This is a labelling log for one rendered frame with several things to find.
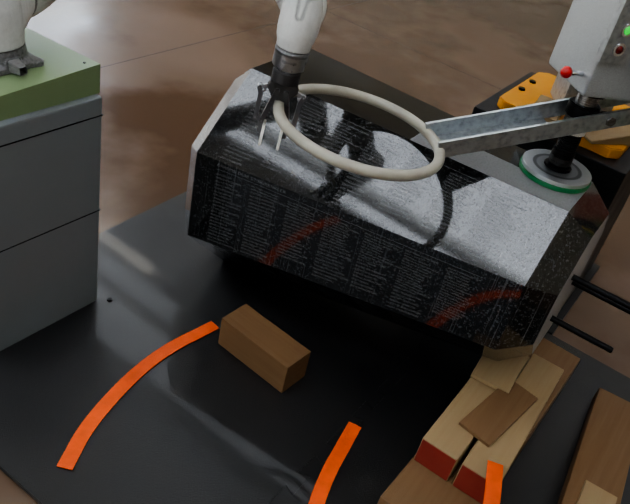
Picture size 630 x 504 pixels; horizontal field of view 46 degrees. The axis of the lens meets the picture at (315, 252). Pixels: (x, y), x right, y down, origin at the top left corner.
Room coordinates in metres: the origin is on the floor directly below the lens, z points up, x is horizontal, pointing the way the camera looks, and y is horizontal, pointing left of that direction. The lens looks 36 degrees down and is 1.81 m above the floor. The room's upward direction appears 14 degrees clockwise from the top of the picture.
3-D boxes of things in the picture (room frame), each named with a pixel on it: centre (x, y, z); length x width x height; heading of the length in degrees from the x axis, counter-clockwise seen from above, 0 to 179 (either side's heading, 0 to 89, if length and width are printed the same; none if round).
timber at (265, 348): (1.82, 0.09, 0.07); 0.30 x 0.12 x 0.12; 58
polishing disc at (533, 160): (2.06, -0.65, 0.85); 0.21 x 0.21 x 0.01
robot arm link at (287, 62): (1.84, 0.18, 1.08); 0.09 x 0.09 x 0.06
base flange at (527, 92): (2.78, -0.86, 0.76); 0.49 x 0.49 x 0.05; 63
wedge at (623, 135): (2.55, -0.93, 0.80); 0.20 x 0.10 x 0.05; 114
